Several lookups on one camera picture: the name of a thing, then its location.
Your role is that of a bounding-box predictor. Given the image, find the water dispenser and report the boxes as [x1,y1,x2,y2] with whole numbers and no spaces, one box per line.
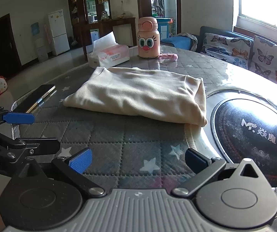
[31,22,49,62]

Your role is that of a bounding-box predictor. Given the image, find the pink cartoon water bottle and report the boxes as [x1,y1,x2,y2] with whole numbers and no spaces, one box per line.
[137,17,161,59]

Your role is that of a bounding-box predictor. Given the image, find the cream knit garment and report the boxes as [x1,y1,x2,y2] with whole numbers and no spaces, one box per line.
[63,66,208,127]

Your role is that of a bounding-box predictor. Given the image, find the pink fluffy hair tie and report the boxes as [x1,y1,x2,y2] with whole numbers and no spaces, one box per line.
[158,53,178,62]

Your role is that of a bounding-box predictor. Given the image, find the black smartphone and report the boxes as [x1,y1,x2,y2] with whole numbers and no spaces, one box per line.
[15,84,57,114]

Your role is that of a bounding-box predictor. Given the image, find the blue blanket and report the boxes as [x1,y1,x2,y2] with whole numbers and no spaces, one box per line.
[161,32,199,53]

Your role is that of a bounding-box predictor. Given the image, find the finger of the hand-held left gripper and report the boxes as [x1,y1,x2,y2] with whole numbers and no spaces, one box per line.
[0,126,61,156]
[0,106,35,126]

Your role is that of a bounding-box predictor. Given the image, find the wide butterfly print cushion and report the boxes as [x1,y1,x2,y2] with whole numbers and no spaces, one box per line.
[200,32,254,70]

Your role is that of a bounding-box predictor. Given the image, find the dark blue sofa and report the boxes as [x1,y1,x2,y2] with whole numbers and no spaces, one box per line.
[161,26,277,92]

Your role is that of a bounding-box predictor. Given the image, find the round built-in induction cooktop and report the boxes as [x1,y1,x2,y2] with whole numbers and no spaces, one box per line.
[206,89,277,189]

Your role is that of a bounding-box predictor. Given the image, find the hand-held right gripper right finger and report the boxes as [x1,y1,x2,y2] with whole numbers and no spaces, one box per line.
[172,147,265,197]

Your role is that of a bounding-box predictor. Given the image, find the dark wooden door frame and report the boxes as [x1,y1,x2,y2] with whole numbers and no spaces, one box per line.
[136,0,181,36]

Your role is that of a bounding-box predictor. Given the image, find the dark wooden door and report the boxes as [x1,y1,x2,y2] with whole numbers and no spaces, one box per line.
[0,14,22,78]

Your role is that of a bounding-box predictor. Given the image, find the white tissue pack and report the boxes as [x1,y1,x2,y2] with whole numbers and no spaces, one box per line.
[87,32,130,68]

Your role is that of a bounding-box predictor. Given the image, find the blue storage cabinet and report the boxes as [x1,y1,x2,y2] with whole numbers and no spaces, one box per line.
[156,17,173,40]

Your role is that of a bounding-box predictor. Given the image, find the dark wooden display cabinet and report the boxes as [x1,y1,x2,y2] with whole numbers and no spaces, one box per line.
[67,0,136,56]

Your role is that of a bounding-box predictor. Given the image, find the white refrigerator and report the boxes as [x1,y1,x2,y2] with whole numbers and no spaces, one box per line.
[48,10,70,56]

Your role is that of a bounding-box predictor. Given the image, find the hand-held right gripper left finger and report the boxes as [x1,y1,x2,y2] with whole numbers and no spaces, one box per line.
[15,147,106,197]

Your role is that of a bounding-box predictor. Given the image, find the hanging grey clothes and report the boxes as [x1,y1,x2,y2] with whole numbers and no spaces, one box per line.
[153,0,164,17]

